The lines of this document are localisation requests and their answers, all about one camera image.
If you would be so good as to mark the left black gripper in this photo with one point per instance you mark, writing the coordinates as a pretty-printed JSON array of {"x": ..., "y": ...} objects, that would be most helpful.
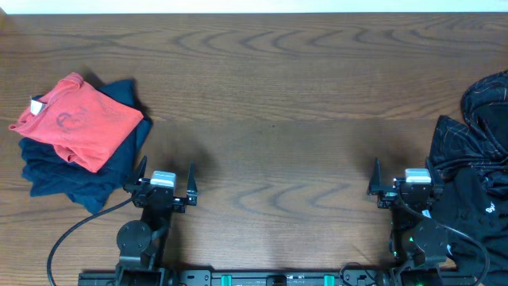
[{"x": 135, "y": 184}]

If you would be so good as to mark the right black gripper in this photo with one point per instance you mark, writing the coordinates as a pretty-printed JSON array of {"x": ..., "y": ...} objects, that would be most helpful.
[{"x": 387, "y": 198}]

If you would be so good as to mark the black jersey with orange lines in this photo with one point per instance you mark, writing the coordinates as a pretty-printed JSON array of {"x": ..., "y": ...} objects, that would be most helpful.
[{"x": 478, "y": 142}]

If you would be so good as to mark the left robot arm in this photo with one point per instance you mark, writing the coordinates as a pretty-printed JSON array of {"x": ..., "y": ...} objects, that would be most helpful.
[{"x": 141, "y": 242}]

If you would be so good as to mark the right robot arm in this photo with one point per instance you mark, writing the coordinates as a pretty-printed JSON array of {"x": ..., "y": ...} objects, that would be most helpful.
[{"x": 417, "y": 242}]

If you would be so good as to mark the plain black garment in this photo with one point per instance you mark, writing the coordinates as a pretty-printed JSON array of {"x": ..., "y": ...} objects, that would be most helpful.
[{"x": 477, "y": 206}]

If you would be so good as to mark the folded orange t-shirt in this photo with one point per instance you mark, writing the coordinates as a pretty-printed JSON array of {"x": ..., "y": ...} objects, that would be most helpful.
[{"x": 83, "y": 125}]

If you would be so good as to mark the folded navy blue garment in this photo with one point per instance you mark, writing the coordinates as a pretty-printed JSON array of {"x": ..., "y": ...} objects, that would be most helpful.
[{"x": 51, "y": 175}]

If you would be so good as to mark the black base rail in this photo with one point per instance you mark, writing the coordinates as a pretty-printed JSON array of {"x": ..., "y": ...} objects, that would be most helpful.
[{"x": 212, "y": 278}]

